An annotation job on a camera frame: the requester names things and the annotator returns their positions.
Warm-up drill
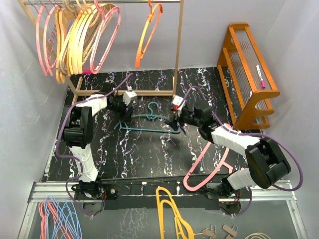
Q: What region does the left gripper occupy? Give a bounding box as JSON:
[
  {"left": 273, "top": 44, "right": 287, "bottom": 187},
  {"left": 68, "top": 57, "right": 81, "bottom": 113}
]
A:
[{"left": 107, "top": 96, "right": 134, "bottom": 123}]

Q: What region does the pink plastic hanger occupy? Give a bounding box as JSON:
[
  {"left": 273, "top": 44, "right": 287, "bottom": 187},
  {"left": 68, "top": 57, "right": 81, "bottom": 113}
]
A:
[{"left": 89, "top": 0, "right": 122, "bottom": 73}]

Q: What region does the beige plastic hanger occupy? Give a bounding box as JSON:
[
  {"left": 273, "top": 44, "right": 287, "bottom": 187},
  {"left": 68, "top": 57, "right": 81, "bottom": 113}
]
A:
[{"left": 62, "top": 0, "right": 93, "bottom": 76}]

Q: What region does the pink curved wire hanger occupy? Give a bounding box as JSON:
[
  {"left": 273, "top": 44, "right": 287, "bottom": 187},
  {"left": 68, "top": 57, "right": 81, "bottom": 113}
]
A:
[{"left": 43, "top": 3, "right": 61, "bottom": 76}]

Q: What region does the orange plastic curved hanger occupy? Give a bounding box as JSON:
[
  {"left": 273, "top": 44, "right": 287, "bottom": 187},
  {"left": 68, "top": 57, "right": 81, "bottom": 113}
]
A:
[{"left": 67, "top": 4, "right": 100, "bottom": 75}]

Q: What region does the wooden hanger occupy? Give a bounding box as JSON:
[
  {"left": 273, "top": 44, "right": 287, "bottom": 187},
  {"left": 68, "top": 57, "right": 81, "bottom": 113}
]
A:
[
  {"left": 54, "top": 8, "right": 68, "bottom": 84},
  {"left": 57, "top": 7, "right": 78, "bottom": 80}
]

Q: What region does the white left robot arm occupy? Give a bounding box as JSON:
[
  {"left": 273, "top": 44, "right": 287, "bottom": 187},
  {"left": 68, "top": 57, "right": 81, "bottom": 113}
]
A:
[{"left": 62, "top": 83, "right": 137, "bottom": 199}]

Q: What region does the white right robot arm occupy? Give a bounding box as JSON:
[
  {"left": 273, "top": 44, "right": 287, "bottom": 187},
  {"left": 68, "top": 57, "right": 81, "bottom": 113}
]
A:
[{"left": 165, "top": 96, "right": 291, "bottom": 198}]

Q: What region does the yellow plastic hanger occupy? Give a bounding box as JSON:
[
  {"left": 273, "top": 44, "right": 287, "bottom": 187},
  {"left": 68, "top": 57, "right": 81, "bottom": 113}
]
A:
[{"left": 156, "top": 187, "right": 196, "bottom": 239}]

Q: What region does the orange wooden shelf rack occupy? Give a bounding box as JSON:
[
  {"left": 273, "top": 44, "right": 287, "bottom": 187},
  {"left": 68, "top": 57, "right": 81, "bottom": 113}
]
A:
[{"left": 217, "top": 23, "right": 280, "bottom": 130}]

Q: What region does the pink white marker pen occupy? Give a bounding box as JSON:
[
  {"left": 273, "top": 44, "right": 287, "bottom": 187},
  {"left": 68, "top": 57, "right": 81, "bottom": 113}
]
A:
[{"left": 256, "top": 65, "right": 266, "bottom": 89}]

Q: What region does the beige clip left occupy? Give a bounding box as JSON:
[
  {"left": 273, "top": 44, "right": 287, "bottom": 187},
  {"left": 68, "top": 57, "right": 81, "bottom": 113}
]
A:
[{"left": 197, "top": 225, "right": 217, "bottom": 239}]

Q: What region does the beige clip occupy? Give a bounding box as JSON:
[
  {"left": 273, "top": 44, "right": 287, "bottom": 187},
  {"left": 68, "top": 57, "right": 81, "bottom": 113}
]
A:
[
  {"left": 197, "top": 225, "right": 217, "bottom": 239},
  {"left": 222, "top": 225, "right": 238, "bottom": 239}
]

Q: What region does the beige clip right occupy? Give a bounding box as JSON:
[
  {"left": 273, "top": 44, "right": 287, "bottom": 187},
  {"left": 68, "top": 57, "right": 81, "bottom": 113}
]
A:
[{"left": 222, "top": 225, "right": 238, "bottom": 239}]

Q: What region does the cream hanger bottom edge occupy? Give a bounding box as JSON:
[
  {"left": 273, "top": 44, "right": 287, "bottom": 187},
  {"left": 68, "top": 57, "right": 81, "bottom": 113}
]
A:
[{"left": 245, "top": 233, "right": 270, "bottom": 239}]

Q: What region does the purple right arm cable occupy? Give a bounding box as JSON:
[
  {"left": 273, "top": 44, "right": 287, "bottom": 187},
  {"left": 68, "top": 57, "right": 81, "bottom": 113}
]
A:
[{"left": 183, "top": 86, "right": 304, "bottom": 217}]

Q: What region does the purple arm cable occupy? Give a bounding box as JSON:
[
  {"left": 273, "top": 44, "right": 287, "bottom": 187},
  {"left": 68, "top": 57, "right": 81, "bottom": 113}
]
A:
[
  {"left": 53, "top": 72, "right": 134, "bottom": 217},
  {"left": 183, "top": 86, "right": 304, "bottom": 217}
]

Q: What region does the wooden garment rack frame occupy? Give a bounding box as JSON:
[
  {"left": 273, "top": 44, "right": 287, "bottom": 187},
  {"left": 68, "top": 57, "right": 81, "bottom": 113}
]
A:
[{"left": 18, "top": 0, "right": 184, "bottom": 103}]

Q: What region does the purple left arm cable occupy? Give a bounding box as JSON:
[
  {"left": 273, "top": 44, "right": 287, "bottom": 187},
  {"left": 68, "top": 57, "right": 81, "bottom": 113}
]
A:
[{"left": 53, "top": 72, "right": 134, "bottom": 217}]

